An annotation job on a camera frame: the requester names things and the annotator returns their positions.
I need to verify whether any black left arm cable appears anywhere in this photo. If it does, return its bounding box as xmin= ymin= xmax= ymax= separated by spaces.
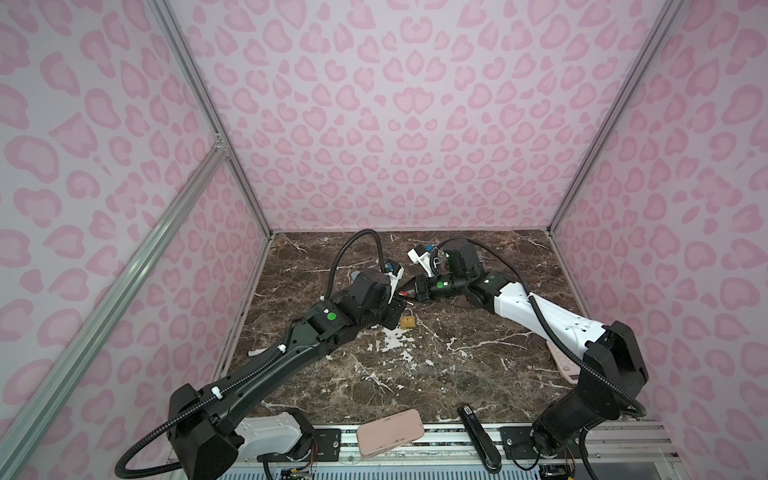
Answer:
xmin=113 ymin=229 xmax=388 ymax=480

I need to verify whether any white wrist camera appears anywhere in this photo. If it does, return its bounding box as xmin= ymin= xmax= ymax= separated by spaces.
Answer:
xmin=408 ymin=244 xmax=439 ymax=277
xmin=384 ymin=259 xmax=404 ymax=303

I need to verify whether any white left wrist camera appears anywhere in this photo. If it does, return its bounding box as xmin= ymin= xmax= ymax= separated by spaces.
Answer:
xmin=384 ymin=259 xmax=404 ymax=303

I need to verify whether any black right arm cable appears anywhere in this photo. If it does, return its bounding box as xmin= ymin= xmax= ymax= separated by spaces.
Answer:
xmin=437 ymin=237 xmax=648 ymax=419

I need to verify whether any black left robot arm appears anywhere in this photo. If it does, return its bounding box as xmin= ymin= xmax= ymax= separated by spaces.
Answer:
xmin=167 ymin=263 xmax=405 ymax=479

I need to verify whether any brass padlock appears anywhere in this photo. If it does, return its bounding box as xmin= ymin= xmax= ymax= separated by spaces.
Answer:
xmin=399 ymin=309 xmax=417 ymax=330

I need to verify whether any diagonal aluminium frame bar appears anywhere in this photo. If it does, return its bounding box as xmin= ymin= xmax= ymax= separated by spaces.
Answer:
xmin=1 ymin=144 xmax=229 ymax=477

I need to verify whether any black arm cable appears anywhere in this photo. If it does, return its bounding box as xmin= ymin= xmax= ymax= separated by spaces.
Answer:
xmin=437 ymin=237 xmax=648 ymax=419
xmin=113 ymin=229 xmax=388 ymax=480

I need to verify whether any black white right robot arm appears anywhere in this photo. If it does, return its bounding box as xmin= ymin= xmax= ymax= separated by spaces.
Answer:
xmin=399 ymin=238 xmax=648 ymax=457

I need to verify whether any black handheld device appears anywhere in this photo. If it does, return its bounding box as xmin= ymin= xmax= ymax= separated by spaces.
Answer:
xmin=457 ymin=404 xmax=502 ymax=474

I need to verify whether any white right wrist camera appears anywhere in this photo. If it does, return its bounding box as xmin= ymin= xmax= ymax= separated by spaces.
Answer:
xmin=408 ymin=244 xmax=439 ymax=277

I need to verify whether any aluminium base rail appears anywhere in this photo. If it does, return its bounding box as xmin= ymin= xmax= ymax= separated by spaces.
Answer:
xmin=161 ymin=421 xmax=685 ymax=480

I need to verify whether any pink smartphone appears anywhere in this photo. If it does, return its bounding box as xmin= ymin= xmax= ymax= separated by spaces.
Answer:
xmin=356 ymin=409 xmax=425 ymax=458

